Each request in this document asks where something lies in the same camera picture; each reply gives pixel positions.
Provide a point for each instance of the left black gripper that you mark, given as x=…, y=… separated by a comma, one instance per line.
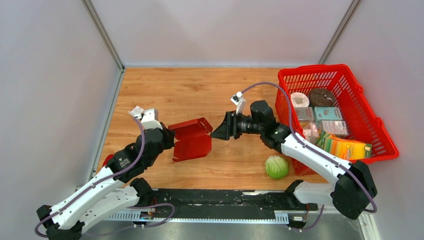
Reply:
x=169, y=135

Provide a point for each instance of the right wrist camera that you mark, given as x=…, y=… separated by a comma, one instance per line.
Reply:
x=239, y=101

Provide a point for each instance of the red round object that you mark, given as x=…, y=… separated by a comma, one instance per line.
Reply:
x=109, y=157

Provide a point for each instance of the grey small box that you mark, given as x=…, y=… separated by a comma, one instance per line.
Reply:
x=305, y=115

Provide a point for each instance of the red paper box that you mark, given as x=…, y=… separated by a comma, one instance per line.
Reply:
x=193, y=139

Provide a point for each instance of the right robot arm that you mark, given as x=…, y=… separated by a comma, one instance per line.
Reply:
x=350, y=189

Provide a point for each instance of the green cabbage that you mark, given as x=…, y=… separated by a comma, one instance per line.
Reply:
x=276, y=167

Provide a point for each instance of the brown round package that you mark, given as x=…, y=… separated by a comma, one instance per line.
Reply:
x=320, y=97

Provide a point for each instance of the teal carton box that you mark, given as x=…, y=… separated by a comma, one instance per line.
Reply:
x=327, y=114

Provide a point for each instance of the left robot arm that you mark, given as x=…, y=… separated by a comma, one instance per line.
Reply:
x=115, y=187

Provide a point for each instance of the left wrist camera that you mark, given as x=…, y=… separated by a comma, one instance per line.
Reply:
x=149, y=119

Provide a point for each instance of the white tissue roll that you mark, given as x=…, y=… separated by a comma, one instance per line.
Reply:
x=299, y=100

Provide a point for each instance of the red plastic shopping basket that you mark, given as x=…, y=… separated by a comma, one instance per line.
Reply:
x=362, y=123

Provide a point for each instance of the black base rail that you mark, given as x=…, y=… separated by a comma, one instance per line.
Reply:
x=227, y=206

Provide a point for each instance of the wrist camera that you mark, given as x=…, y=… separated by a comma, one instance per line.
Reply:
x=239, y=101
x=149, y=119

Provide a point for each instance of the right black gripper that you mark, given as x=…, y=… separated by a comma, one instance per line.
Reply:
x=228, y=127

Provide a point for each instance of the pink white packet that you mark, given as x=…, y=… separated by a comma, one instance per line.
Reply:
x=311, y=132

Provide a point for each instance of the pink white carton box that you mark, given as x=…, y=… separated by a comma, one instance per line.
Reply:
x=334, y=127

